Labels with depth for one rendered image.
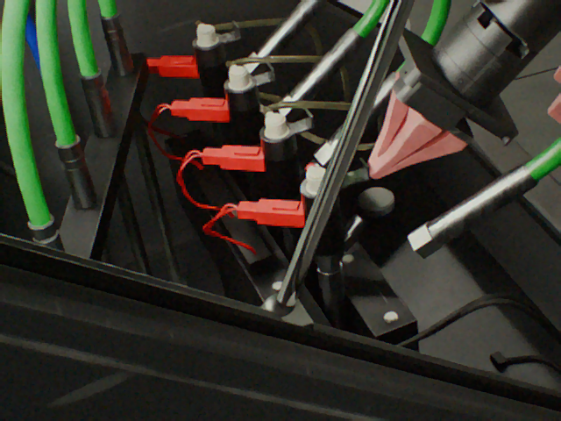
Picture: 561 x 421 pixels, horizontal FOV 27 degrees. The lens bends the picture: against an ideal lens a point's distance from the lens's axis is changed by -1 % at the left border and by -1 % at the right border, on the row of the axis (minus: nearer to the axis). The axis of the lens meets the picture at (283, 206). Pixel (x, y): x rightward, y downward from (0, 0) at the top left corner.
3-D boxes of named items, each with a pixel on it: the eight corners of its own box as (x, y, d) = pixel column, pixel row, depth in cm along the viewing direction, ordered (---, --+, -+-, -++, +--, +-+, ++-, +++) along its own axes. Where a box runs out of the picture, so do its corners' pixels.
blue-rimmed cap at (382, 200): (401, 212, 125) (401, 201, 124) (368, 224, 124) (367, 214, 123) (385, 191, 128) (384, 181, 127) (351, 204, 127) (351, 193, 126)
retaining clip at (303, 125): (308, 119, 94) (306, 107, 93) (316, 130, 93) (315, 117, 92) (271, 132, 93) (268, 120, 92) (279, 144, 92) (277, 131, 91)
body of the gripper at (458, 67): (380, 40, 84) (448, -37, 81) (479, 103, 89) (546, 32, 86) (400, 89, 79) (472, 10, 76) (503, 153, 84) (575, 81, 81)
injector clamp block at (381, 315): (426, 438, 101) (418, 317, 92) (323, 483, 99) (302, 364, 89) (275, 219, 126) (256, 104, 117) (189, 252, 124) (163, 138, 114)
